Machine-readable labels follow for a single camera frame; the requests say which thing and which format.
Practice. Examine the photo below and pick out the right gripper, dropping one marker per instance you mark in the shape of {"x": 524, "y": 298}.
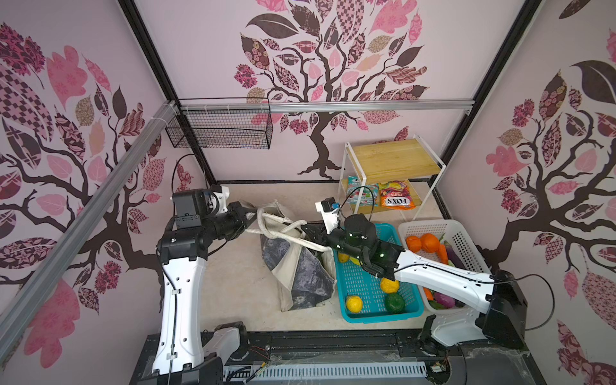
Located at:
{"x": 322, "y": 237}

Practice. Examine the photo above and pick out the orange toy carrot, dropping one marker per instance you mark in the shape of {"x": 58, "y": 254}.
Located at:
{"x": 443, "y": 254}

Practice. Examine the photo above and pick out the orange toy pumpkin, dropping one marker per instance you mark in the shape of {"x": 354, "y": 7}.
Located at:
{"x": 428, "y": 243}

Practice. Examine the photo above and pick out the purple onion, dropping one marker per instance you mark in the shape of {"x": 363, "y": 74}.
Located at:
{"x": 442, "y": 302}

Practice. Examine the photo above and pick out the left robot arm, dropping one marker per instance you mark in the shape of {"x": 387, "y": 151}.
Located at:
{"x": 200, "y": 218}

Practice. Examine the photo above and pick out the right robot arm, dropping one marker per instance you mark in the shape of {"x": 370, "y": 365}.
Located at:
{"x": 497, "y": 306}

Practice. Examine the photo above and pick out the yellow lemon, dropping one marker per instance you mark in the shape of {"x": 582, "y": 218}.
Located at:
{"x": 354, "y": 304}

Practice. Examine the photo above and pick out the aluminium frame rail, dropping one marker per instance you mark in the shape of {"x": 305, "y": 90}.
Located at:
{"x": 16, "y": 318}

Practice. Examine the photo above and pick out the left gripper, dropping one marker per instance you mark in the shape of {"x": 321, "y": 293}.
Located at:
{"x": 236, "y": 212}

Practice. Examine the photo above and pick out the orange Fox's candy bag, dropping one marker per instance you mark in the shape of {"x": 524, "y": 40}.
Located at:
{"x": 396, "y": 195}

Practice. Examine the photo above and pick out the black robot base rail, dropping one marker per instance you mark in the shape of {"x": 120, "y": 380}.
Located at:
{"x": 350, "y": 357}

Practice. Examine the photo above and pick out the teal plastic basket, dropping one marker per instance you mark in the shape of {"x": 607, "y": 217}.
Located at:
{"x": 352, "y": 280}

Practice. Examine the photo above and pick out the green pepper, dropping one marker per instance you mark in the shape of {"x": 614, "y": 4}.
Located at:
{"x": 394, "y": 303}

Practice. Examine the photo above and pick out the green Fox's candy bag lower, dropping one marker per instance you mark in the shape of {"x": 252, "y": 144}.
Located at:
{"x": 362, "y": 194}

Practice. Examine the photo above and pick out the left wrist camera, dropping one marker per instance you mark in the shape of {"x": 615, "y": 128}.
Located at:
{"x": 217, "y": 196}

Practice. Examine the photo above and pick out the black wire wall basket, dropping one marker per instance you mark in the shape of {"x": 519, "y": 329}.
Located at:
{"x": 222, "y": 123}

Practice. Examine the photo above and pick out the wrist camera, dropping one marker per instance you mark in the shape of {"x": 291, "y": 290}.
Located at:
{"x": 217, "y": 196}
{"x": 329, "y": 210}

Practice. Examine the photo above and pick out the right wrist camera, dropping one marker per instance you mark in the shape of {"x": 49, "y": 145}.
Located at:
{"x": 329, "y": 210}

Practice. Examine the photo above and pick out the wrinkled yellow fruit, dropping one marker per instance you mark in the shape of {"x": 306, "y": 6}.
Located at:
{"x": 343, "y": 258}

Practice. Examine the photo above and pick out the beige canvas grocery bag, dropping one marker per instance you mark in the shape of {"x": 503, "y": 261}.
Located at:
{"x": 304, "y": 271}

